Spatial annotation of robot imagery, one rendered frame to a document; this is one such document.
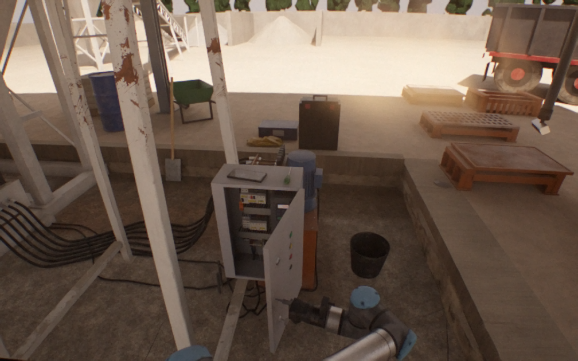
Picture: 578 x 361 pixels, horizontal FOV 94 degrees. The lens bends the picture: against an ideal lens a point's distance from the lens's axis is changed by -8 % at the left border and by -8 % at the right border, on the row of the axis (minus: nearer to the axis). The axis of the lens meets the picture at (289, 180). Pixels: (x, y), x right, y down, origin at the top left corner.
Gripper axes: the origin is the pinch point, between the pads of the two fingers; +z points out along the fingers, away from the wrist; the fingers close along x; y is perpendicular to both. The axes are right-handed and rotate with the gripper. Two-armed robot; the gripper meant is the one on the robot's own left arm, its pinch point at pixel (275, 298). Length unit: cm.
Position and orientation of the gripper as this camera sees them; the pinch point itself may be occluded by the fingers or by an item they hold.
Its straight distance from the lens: 118.2
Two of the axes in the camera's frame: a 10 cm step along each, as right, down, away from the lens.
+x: 3.3, -4.6, 8.2
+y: 0.0, 8.7, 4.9
